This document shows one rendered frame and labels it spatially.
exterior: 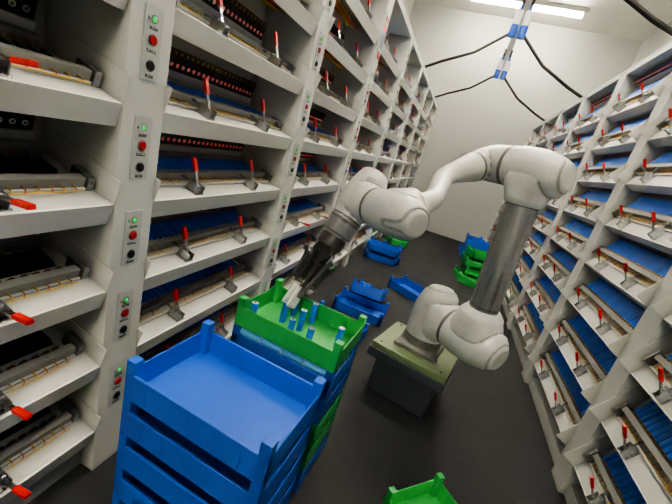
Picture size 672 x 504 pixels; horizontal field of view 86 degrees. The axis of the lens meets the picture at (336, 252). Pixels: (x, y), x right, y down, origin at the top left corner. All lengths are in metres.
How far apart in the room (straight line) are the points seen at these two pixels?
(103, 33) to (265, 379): 0.71
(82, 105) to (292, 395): 0.64
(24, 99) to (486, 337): 1.28
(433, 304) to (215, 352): 0.86
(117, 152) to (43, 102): 0.14
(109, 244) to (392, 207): 0.60
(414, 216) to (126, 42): 0.63
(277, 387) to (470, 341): 0.75
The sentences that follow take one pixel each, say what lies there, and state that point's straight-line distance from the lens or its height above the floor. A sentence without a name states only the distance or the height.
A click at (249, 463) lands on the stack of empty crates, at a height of 0.43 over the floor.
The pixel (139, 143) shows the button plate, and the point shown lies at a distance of 0.82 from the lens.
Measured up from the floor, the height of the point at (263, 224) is 0.54.
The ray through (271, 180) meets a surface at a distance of 1.39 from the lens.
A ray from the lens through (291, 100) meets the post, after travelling 1.38.
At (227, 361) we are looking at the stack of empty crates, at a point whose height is 0.41.
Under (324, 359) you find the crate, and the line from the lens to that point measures 0.90.
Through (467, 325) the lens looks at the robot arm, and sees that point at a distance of 1.34.
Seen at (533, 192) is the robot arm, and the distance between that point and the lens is 1.24.
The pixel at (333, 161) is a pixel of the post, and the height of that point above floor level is 0.80.
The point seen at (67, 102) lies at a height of 0.87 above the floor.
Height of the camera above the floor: 0.92
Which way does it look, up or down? 17 degrees down
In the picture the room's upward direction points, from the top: 16 degrees clockwise
